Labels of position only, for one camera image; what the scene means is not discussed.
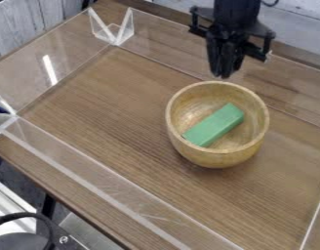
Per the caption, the black cable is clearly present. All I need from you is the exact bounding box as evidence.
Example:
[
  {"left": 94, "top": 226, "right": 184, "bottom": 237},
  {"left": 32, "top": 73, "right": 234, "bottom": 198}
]
[{"left": 0, "top": 212, "right": 56, "bottom": 250}]

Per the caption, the black table leg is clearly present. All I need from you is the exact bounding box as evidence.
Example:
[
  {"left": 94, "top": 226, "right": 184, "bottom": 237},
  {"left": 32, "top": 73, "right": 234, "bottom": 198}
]
[{"left": 41, "top": 194, "right": 56, "bottom": 219}]

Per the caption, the green rectangular block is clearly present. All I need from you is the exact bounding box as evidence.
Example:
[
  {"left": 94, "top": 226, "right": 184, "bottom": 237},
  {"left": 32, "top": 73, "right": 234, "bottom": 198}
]
[{"left": 183, "top": 103, "right": 245, "bottom": 147}]

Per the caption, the grey metal base plate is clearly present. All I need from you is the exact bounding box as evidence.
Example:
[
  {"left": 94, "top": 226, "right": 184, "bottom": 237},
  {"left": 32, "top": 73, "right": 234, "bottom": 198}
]
[{"left": 60, "top": 213, "right": 124, "bottom": 250}]

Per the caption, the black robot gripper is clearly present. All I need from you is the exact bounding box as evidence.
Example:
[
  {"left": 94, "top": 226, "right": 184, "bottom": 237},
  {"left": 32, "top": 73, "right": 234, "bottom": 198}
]
[{"left": 190, "top": 0, "right": 277, "bottom": 79}]

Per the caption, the clear acrylic corner bracket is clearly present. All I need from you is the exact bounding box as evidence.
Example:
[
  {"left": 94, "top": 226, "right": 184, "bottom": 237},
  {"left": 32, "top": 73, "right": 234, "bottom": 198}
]
[{"left": 87, "top": 8, "right": 135, "bottom": 46}]

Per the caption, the light wooden bowl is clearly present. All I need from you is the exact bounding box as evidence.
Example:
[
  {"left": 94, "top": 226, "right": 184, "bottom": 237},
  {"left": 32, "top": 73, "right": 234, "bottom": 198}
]
[{"left": 166, "top": 81, "right": 271, "bottom": 168}]

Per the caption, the clear acrylic tray wall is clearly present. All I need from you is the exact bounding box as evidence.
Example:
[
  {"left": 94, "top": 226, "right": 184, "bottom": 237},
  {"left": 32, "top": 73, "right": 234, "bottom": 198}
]
[{"left": 0, "top": 8, "right": 320, "bottom": 250}]

